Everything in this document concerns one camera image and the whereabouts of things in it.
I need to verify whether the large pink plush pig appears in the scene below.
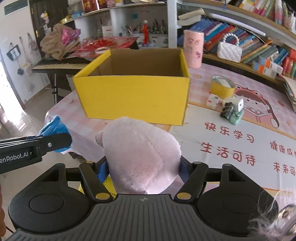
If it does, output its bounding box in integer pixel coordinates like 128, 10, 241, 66
95, 117, 182, 194

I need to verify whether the small white card box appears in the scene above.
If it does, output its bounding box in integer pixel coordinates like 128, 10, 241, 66
206, 93, 221, 110

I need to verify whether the white usb charger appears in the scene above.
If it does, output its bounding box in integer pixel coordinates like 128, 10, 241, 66
222, 97, 244, 112

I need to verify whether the yellow tape roll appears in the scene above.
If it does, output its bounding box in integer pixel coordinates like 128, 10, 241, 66
210, 75, 236, 99

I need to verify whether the blue paper toy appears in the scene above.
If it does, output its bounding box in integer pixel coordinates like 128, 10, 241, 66
38, 115, 72, 153

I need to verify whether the grey toy car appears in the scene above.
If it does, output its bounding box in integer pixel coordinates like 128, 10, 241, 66
220, 102, 234, 120

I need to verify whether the pink cartoon desk mat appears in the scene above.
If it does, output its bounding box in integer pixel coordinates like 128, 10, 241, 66
45, 72, 295, 206

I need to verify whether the black electric piano keyboard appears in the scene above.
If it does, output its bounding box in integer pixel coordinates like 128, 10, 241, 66
32, 57, 90, 75

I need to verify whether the yellow cardboard box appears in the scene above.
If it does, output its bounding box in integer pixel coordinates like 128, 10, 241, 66
73, 48, 190, 126

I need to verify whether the beige crumpled blanket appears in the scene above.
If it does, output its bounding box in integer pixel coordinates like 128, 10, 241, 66
40, 24, 81, 60

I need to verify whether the red patterned paper pile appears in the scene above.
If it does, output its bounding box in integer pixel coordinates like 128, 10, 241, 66
66, 36, 138, 58

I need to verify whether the white tape roll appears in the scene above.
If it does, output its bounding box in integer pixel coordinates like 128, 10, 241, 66
94, 47, 109, 55

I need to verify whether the white quilted pearl handbag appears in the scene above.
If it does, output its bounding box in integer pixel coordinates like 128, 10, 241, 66
217, 33, 243, 63

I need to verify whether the orange blue white box lower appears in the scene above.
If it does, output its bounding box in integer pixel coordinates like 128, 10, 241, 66
251, 61, 277, 79

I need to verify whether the orange blue white box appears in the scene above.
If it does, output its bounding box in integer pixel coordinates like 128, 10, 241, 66
258, 56, 283, 75
251, 61, 277, 79

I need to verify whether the stack of papers and workbooks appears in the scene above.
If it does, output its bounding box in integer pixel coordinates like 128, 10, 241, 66
282, 76, 296, 112

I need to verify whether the pink cylindrical pen holder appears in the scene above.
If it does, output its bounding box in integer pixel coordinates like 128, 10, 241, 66
183, 30, 204, 68

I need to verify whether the orange blue white box upper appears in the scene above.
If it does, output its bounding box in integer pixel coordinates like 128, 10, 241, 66
258, 56, 283, 75

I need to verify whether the row of books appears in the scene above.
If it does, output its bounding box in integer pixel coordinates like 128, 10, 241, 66
182, 16, 291, 75

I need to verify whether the white pen organizer box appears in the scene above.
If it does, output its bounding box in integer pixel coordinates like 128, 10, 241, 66
122, 19, 170, 49

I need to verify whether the red hanging tassel doll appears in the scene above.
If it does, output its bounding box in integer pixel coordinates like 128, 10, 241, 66
142, 20, 149, 45

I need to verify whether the white bookshelf frame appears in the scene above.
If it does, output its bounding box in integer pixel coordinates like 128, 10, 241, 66
62, 0, 296, 61

